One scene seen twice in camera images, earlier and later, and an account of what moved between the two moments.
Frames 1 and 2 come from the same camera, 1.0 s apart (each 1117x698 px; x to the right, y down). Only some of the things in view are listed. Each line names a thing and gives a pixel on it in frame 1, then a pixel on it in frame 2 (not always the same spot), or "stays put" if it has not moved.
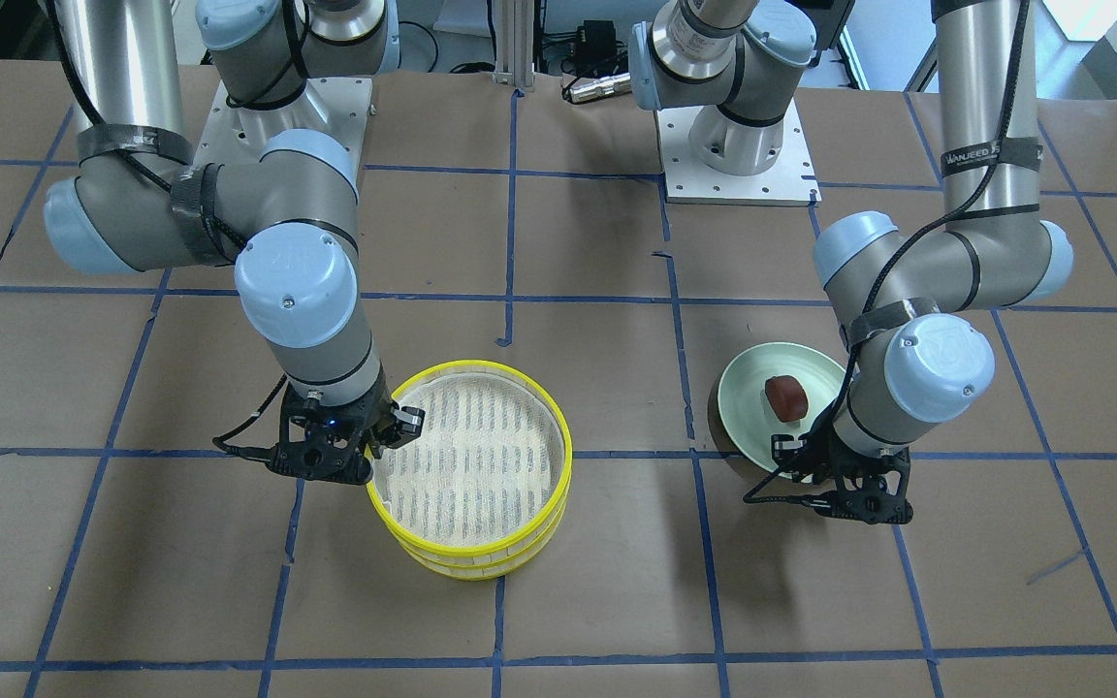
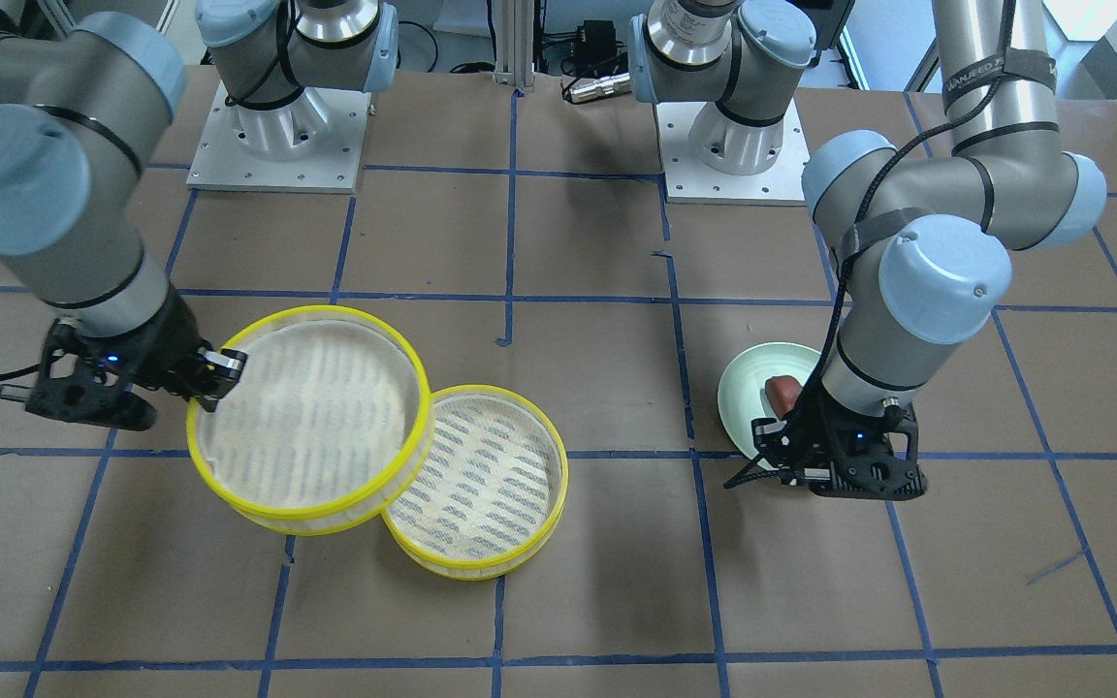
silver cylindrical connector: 617,83 stays put
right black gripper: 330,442 → 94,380
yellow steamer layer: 490,465 → 324,429
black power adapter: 595,51 stays put
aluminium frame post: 514,39 stays put
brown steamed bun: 785,396 stays put
